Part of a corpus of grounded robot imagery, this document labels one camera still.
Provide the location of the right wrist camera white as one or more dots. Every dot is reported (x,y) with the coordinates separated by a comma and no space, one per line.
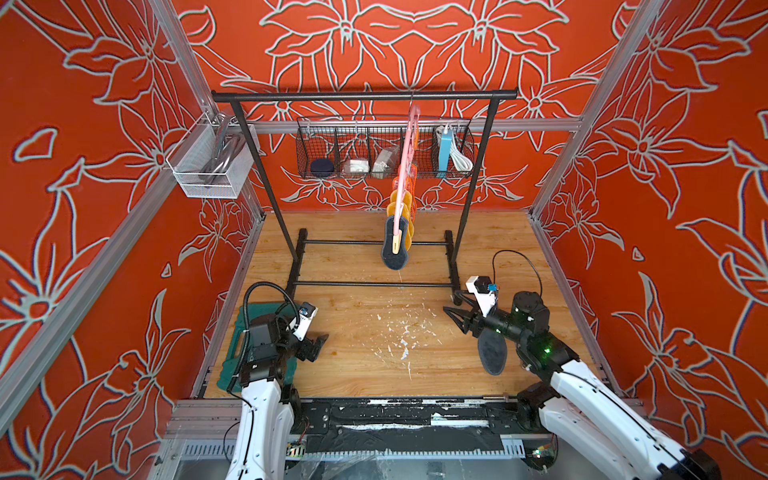
(485,292)

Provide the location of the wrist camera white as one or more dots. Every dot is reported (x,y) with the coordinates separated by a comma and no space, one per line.
(301,324)
(485,292)

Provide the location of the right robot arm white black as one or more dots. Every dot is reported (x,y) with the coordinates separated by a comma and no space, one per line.
(569,401)

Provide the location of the dark blue round item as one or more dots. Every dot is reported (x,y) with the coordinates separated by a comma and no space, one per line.
(322,168)

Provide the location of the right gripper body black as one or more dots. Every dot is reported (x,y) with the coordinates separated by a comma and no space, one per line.
(499,322)

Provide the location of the dark grey insole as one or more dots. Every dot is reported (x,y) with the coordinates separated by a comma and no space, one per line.
(394,253)
(493,352)

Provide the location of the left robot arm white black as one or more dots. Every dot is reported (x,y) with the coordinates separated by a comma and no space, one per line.
(269,402)

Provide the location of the white box in basket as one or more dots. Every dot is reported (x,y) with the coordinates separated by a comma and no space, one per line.
(356,167)

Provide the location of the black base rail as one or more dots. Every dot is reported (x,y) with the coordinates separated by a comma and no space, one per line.
(417,426)

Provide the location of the white mesh wall basket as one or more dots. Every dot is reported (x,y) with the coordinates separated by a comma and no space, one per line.
(214,161)

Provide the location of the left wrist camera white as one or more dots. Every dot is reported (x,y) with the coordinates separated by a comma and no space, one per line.
(301,324)

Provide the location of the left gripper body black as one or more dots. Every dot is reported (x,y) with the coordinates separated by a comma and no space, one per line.
(301,350)

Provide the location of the yellow insole front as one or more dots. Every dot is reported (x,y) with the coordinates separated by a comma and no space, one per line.
(410,229)

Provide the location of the dark grey insole front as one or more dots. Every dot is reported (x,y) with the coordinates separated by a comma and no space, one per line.
(493,352)

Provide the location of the black wire wall basket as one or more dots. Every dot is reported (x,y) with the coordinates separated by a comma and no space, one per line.
(373,149)

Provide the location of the red insole front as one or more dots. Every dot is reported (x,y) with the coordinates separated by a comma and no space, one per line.
(410,179)

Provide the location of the pink clip hanger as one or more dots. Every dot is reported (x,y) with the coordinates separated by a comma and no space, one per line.
(400,208)

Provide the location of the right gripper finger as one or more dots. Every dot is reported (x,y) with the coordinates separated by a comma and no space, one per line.
(461,297)
(459,317)

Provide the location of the light blue box in basket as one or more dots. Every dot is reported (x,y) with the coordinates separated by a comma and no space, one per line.
(444,147)

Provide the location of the black metal clothes rack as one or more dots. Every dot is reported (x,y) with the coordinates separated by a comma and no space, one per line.
(478,108)

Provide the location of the green plastic tool case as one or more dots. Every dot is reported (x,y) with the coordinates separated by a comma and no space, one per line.
(237,348)

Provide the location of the grey item in basket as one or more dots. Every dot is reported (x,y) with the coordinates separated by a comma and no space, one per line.
(383,164)

